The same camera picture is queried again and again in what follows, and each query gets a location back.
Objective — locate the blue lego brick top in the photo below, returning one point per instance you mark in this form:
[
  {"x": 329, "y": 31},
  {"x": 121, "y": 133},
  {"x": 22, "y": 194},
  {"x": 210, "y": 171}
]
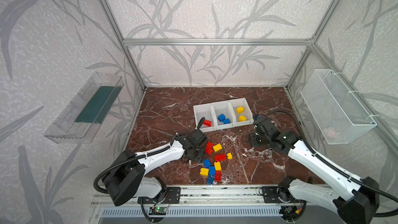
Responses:
[{"x": 221, "y": 117}]

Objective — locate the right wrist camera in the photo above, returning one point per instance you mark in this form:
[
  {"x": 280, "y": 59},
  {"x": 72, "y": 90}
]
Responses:
[{"x": 256, "y": 117}]

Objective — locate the red lego brick square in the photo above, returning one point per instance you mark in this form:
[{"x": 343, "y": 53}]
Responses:
[{"x": 208, "y": 150}]

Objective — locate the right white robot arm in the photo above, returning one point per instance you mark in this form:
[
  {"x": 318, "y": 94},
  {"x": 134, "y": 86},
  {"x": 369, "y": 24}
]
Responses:
[{"x": 354, "y": 199}]

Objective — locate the red eight-stud lego brick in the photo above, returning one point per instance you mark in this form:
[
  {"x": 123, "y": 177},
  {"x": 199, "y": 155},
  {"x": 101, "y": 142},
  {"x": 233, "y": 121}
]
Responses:
[{"x": 220, "y": 158}]

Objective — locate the white wire mesh basket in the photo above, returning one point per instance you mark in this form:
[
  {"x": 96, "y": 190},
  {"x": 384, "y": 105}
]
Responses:
[{"x": 333, "y": 104}]

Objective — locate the red lego brick long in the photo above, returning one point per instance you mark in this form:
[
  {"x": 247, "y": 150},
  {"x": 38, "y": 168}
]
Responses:
[{"x": 207, "y": 123}]

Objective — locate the blue lego brick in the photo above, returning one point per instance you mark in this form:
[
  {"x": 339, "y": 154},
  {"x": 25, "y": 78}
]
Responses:
[
  {"x": 210, "y": 180},
  {"x": 221, "y": 117},
  {"x": 207, "y": 163},
  {"x": 227, "y": 121},
  {"x": 211, "y": 171}
]

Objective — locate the white bin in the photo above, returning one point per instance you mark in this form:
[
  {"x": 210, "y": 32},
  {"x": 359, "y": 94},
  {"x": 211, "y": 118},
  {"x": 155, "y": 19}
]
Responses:
[
  {"x": 223, "y": 113},
  {"x": 202, "y": 112},
  {"x": 242, "y": 114}
]

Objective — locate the red lego brick bottom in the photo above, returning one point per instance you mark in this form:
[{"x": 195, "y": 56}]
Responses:
[{"x": 217, "y": 176}]

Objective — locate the left white bin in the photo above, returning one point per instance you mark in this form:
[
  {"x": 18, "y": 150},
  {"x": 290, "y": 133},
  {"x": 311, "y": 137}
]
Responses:
[{"x": 202, "y": 112}]

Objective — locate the middle white bin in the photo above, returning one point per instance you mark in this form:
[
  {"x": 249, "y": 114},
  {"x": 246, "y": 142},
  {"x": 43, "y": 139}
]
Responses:
[{"x": 223, "y": 113}]

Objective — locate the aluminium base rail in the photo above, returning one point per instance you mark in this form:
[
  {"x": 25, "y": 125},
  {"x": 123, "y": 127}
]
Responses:
[{"x": 250, "y": 195}]

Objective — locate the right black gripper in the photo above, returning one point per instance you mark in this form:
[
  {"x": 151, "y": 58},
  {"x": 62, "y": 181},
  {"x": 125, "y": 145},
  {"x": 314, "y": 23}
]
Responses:
[{"x": 259, "y": 124}]

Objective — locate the blue lego brick bottom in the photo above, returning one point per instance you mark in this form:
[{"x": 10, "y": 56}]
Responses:
[{"x": 210, "y": 180}]

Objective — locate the green circuit board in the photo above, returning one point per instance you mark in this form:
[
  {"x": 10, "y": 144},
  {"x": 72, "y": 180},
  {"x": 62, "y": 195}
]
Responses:
[{"x": 157, "y": 211}]

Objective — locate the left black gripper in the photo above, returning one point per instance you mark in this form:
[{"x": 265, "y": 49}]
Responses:
[{"x": 199, "y": 135}]

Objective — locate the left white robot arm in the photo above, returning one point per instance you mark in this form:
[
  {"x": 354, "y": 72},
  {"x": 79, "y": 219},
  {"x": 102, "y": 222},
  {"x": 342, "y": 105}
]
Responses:
[{"x": 126, "y": 177}]

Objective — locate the right white bin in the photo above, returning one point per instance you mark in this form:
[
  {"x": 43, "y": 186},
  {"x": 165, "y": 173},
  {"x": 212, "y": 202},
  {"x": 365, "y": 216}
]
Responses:
[{"x": 242, "y": 114}]

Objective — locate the clear plastic wall tray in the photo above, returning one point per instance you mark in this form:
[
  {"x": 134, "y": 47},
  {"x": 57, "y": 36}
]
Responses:
[{"x": 82, "y": 118}]

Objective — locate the red lego brick small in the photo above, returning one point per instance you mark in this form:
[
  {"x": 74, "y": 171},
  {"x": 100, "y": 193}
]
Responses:
[{"x": 209, "y": 144}]

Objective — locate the yellow six-stud lego brick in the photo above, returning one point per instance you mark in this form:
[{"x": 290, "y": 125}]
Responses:
[{"x": 217, "y": 148}]

